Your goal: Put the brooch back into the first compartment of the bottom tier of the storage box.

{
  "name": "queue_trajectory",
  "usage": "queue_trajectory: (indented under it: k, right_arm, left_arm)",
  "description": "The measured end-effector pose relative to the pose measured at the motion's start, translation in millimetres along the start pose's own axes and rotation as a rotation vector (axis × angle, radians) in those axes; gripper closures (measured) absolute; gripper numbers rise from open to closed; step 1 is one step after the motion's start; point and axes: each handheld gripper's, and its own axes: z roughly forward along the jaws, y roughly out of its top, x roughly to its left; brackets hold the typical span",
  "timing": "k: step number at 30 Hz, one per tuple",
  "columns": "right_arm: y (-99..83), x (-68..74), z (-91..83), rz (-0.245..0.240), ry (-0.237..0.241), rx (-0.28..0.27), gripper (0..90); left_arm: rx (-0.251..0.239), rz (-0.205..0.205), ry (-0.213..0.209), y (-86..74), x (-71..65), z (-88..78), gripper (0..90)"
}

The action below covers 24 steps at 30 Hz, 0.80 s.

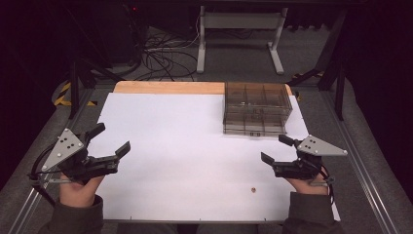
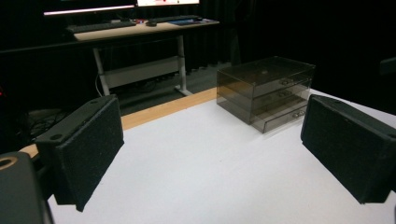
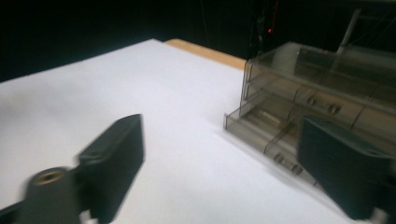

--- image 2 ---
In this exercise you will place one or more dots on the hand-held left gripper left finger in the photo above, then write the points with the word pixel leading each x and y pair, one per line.
pixel 84 146

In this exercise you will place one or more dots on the smoky acrylic drawer organizer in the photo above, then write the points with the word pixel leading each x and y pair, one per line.
pixel 264 90

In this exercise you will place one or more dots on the wooden standing desk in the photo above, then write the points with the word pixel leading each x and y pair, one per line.
pixel 140 46

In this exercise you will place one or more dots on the black computer mouse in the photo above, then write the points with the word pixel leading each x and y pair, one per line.
pixel 151 23

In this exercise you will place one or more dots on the computer monitor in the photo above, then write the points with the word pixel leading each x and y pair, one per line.
pixel 168 2
pixel 88 7

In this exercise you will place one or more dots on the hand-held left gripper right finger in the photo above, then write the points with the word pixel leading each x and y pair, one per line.
pixel 348 146

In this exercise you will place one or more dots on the blue mouse pad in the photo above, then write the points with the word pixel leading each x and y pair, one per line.
pixel 186 22

